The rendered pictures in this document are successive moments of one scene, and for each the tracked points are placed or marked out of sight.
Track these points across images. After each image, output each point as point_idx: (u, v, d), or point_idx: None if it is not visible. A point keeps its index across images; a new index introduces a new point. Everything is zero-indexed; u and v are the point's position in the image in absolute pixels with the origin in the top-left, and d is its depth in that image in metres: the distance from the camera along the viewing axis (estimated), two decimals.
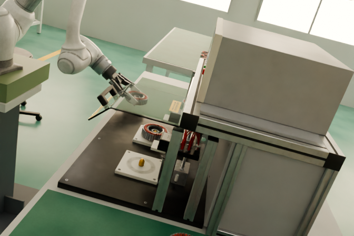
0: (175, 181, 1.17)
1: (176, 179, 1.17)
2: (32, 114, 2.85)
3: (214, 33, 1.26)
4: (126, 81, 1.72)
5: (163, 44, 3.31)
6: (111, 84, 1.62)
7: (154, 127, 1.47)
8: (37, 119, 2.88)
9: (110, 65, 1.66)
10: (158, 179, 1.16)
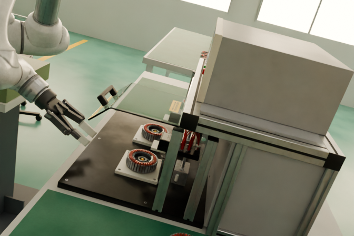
0: (175, 181, 1.17)
1: (176, 179, 1.17)
2: (32, 114, 2.85)
3: (214, 33, 1.26)
4: (61, 121, 1.18)
5: (163, 44, 3.31)
6: (67, 103, 1.25)
7: (154, 127, 1.47)
8: (37, 119, 2.88)
9: None
10: (158, 179, 1.16)
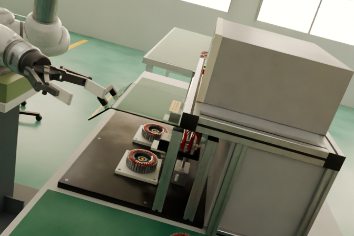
0: (175, 181, 1.17)
1: (176, 179, 1.17)
2: (32, 114, 2.85)
3: (214, 33, 1.26)
4: None
5: (163, 44, 3.31)
6: (66, 70, 0.98)
7: (154, 127, 1.47)
8: (37, 119, 2.88)
9: None
10: (158, 179, 1.16)
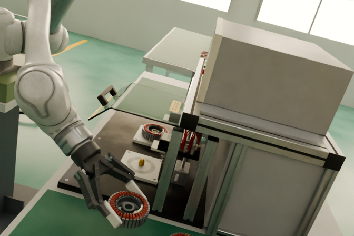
0: (175, 181, 1.17)
1: (176, 179, 1.17)
2: None
3: (214, 33, 1.26)
4: (95, 187, 0.88)
5: (163, 44, 3.31)
6: (112, 157, 0.96)
7: (154, 127, 1.47)
8: None
9: None
10: (158, 179, 1.16)
